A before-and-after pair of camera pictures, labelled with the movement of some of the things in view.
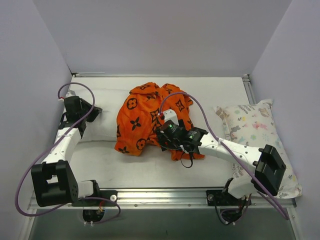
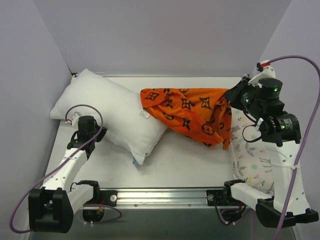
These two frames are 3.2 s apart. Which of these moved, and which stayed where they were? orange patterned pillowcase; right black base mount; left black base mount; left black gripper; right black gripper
Moved: right black gripper; orange patterned pillowcase; left black gripper
Stayed: left black base mount; right black base mount
